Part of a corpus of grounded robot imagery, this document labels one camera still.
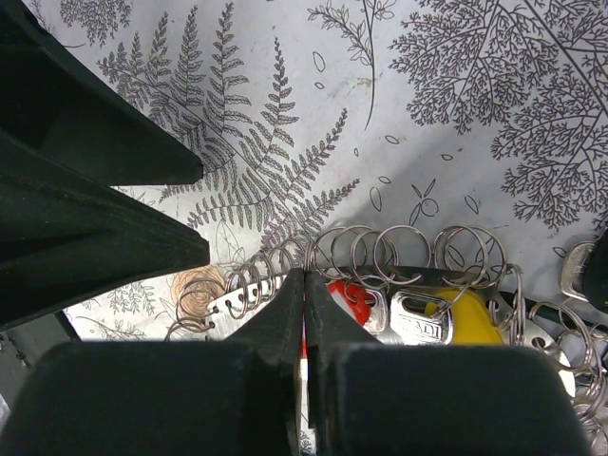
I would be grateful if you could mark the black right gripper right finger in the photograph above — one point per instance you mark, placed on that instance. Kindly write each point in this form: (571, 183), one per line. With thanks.
(368, 398)

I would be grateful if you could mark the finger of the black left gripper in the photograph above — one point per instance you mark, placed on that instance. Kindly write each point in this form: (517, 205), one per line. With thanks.
(66, 238)
(55, 105)

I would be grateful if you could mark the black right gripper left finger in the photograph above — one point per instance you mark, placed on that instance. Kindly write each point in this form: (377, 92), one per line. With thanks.
(238, 396)

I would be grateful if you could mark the steel key holder with rings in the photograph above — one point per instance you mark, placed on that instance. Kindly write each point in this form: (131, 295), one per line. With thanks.
(212, 306)

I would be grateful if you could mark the silver key black head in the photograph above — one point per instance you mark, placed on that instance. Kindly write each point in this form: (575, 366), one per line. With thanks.
(410, 318)

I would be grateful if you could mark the red key tag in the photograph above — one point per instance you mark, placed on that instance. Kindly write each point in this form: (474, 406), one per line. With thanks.
(334, 314)

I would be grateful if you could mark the yellow key tag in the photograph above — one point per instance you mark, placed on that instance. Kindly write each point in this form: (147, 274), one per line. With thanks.
(471, 322)

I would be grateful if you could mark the floral patterned table mat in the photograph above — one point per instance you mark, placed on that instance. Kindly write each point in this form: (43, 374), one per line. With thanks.
(315, 119)

